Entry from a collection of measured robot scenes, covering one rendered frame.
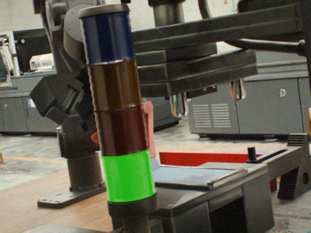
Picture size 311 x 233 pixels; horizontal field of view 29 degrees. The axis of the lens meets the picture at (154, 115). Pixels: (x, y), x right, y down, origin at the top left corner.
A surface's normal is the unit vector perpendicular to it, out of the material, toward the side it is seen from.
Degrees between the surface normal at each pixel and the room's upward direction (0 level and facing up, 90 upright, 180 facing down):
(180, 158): 90
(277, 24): 90
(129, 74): 76
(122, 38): 104
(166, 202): 0
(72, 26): 65
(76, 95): 60
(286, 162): 90
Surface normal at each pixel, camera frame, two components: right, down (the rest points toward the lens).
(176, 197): -0.14, -0.98
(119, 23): 0.61, 0.25
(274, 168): 0.73, -0.03
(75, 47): -0.44, 0.82
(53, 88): 0.57, -0.51
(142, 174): 0.54, -0.23
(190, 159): -0.66, 0.18
